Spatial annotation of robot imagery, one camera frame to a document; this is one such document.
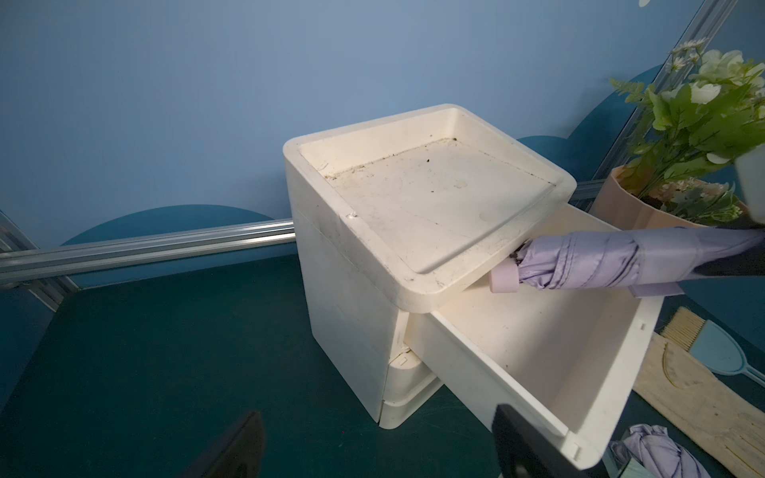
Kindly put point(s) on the white bottom drawer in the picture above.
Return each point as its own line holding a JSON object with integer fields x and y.
{"x": 395, "y": 412}

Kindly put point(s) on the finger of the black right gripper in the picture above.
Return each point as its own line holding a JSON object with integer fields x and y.
{"x": 749, "y": 263}

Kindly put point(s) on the beige glove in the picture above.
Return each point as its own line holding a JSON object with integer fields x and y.
{"x": 722, "y": 423}

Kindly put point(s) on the white top drawer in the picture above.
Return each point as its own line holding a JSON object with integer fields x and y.
{"x": 566, "y": 360}

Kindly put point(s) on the left aluminium frame post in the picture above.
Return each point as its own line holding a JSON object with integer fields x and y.
{"x": 23, "y": 267}

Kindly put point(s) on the horizontal aluminium frame rail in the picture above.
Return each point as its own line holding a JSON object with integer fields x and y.
{"x": 115, "y": 254}

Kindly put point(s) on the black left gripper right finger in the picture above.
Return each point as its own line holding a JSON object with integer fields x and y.
{"x": 523, "y": 451}

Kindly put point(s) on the white middle drawer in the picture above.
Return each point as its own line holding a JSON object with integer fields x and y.
{"x": 407, "y": 376}

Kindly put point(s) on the white green artificial flowers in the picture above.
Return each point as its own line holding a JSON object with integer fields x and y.
{"x": 699, "y": 127}

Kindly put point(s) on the white drawer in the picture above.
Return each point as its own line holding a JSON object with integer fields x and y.
{"x": 395, "y": 412}
{"x": 566, "y": 360}
{"x": 407, "y": 376}

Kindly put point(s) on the white drawer cabinet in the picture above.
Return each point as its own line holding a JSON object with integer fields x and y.
{"x": 391, "y": 217}

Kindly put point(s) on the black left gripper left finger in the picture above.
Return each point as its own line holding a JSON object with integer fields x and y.
{"x": 238, "y": 452}

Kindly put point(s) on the beige ribbed flower pot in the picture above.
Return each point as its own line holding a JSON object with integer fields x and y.
{"x": 627, "y": 203}

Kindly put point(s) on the purple umbrella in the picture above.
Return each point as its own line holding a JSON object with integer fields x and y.
{"x": 651, "y": 447}
{"x": 649, "y": 261}

